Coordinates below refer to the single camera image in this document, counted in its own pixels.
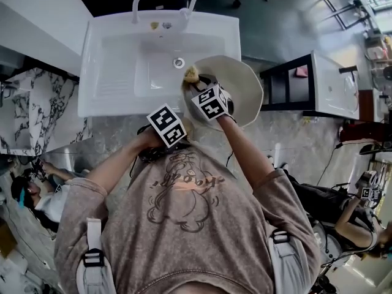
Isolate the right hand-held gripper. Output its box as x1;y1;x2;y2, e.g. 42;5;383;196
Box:
191;75;236;121

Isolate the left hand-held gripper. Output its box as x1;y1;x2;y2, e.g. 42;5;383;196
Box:
138;102;190;162

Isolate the beige fibrous scrubber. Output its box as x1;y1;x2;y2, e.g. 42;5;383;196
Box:
183;66;201;92

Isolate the large white bowl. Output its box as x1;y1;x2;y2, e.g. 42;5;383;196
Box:
180;55;265;140

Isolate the person's left forearm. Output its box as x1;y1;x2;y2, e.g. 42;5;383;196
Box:
88;130;164;193

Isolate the person's right forearm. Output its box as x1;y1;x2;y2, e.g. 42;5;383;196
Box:
219;113;276;196

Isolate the white sink with washboard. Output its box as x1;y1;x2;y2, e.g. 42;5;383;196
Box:
77;10;243;119

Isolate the black metal stand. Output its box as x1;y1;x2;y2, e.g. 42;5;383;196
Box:
259;53;317;113

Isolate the white arched faucet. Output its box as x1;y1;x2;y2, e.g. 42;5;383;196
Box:
132;0;200;25

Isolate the person's brown printed shirt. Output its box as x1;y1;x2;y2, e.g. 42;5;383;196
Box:
54;142;322;294

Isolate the white sink basin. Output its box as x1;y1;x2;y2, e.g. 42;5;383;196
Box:
311;50;361;123

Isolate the marble patterned counter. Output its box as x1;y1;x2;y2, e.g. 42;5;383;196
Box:
0;67;93;158

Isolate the black faucet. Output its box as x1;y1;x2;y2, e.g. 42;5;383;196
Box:
339;66;359;83

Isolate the white and black backpack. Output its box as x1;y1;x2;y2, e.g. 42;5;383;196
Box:
309;219;349;268

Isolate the grey backpack strap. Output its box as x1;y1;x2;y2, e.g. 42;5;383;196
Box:
75;217;116;294
268;228;317;294

